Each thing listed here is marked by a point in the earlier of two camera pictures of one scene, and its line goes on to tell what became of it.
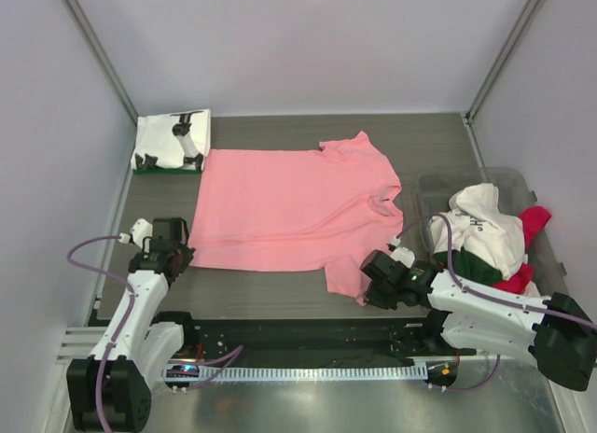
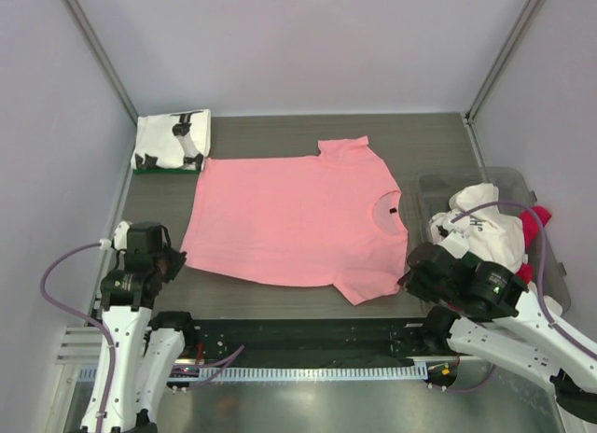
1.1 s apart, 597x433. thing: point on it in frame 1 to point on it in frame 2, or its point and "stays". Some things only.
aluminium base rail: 78,342 stays
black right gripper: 373,297 to 409,281
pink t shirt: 296,210 stays
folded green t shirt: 164,171 stays
